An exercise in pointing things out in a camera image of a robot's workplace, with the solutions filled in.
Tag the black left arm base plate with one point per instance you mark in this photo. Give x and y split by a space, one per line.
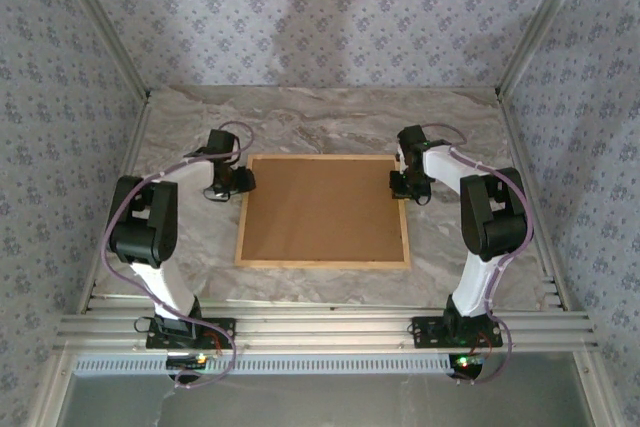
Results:
220 334

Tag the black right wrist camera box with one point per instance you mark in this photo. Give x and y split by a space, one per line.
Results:
398 186

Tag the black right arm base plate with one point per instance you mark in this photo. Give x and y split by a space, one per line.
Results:
430 332

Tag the control board with LED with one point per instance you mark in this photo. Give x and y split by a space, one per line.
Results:
467 364
187 360

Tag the aluminium mounting beam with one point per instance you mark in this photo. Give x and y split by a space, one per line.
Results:
325 329

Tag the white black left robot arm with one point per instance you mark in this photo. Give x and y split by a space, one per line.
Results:
150 227

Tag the aluminium corner post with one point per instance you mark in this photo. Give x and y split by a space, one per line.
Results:
100 22
545 22

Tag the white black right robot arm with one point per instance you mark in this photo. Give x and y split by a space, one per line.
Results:
495 227

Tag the brown backing board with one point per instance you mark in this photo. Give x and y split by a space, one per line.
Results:
320 207

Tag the light wooden picture frame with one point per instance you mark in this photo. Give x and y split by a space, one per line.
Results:
320 264

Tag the aluminium side rail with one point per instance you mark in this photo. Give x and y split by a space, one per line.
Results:
537 207
132 147

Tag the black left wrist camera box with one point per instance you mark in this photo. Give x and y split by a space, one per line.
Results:
245 180

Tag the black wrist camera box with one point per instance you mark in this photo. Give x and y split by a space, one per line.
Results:
398 186
245 180

